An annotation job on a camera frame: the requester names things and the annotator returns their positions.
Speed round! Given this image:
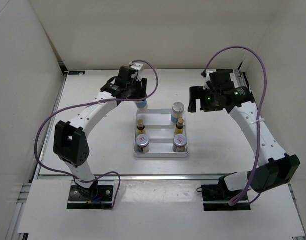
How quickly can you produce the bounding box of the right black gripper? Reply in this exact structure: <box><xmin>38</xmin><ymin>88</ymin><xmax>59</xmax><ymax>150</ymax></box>
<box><xmin>188</xmin><ymin>86</ymin><xmax>223</xmax><ymax>113</ymax></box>

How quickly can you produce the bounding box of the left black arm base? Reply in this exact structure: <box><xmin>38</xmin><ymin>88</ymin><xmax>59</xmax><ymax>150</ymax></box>
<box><xmin>66</xmin><ymin>181</ymin><xmax>114</xmax><ymax>210</ymax></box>

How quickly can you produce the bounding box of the purple cable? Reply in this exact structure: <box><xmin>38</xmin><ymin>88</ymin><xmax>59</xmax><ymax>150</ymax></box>
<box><xmin>205</xmin><ymin>46</ymin><xmax>267</xmax><ymax>207</ymax></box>
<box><xmin>34</xmin><ymin>59</ymin><xmax>159</xmax><ymax>209</ymax></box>

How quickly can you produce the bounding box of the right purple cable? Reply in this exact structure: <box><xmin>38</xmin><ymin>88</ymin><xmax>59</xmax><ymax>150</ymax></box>
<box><xmin>205</xmin><ymin>46</ymin><xmax>267</xmax><ymax>207</ymax></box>

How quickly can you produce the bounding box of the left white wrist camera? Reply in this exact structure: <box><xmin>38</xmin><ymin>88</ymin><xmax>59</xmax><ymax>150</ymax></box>
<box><xmin>129</xmin><ymin>62</ymin><xmax>144</xmax><ymax>82</ymax></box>

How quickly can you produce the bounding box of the dark spice jar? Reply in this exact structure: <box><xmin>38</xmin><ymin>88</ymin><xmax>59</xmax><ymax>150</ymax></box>
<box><xmin>172</xmin><ymin>134</ymin><xmax>187</xmax><ymax>153</ymax></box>
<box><xmin>135</xmin><ymin>134</ymin><xmax>149</xmax><ymax>153</ymax></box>

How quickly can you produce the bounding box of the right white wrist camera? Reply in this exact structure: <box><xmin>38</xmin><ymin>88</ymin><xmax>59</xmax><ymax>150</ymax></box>
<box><xmin>201</xmin><ymin>71</ymin><xmax>213</xmax><ymax>90</ymax></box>

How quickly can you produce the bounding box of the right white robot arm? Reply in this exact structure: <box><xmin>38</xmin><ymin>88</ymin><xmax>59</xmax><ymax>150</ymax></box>
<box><xmin>188</xmin><ymin>69</ymin><xmax>300</xmax><ymax>200</ymax></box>

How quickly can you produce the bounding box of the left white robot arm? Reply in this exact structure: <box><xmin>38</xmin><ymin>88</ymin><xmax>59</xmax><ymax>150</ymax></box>
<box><xmin>53</xmin><ymin>63</ymin><xmax>147</xmax><ymax>201</ymax></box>

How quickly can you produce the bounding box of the left black corner label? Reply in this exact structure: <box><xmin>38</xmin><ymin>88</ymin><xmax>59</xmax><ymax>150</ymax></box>
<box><xmin>68</xmin><ymin>71</ymin><xmax>85</xmax><ymax>76</ymax></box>

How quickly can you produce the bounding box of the white divided tray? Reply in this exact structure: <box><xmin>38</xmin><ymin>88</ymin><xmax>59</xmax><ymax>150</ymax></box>
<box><xmin>133</xmin><ymin>108</ymin><xmax>189</xmax><ymax>159</ymax></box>

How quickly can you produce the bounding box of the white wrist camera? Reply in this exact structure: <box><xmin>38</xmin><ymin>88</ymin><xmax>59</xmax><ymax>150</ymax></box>
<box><xmin>129</xmin><ymin>62</ymin><xmax>144</xmax><ymax>82</ymax></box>
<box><xmin>201</xmin><ymin>71</ymin><xmax>213</xmax><ymax>90</ymax></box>

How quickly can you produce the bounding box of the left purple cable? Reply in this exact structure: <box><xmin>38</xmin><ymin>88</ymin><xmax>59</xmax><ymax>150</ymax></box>
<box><xmin>34</xmin><ymin>59</ymin><xmax>159</xmax><ymax>209</ymax></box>

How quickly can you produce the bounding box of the tall white shaker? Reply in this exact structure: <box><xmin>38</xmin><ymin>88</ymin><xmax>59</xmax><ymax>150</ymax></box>
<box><xmin>171</xmin><ymin>102</ymin><xmax>185</xmax><ymax>124</ymax></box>
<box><xmin>135</xmin><ymin>100</ymin><xmax>148</xmax><ymax>111</ymax></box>

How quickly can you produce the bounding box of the small yellow bottle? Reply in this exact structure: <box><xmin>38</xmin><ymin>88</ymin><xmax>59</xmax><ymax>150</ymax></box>
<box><xmin>137</xmin><ymin>119</ymin><xmax>146</xmax><ymax>135</ymax></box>
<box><xmin>174</xmin><ymin>118</ymin><xmax>184</xmax><ymax>135</ymax></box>

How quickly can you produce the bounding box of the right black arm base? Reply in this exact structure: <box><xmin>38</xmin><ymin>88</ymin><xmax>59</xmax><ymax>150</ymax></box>
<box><xmin>196</xmin><ymin>184</ymin><xmax>251</xmax><ymax>212</ymax></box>

